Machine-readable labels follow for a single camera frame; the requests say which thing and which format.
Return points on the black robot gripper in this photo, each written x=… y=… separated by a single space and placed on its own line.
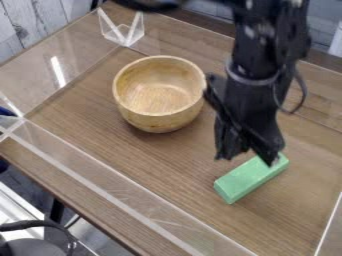
x=246 y=119

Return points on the green rectangular block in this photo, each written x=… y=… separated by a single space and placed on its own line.
x=247 y=177

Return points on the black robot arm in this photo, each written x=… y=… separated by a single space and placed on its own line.
x=271 y=41

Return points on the light wooden bowl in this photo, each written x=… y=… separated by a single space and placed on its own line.
x=157 y=92

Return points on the black table leg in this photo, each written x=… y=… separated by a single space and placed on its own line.
x=56 y=211

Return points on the clear acrylic tray enclosure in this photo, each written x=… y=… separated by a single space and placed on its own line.
x=141 y=186

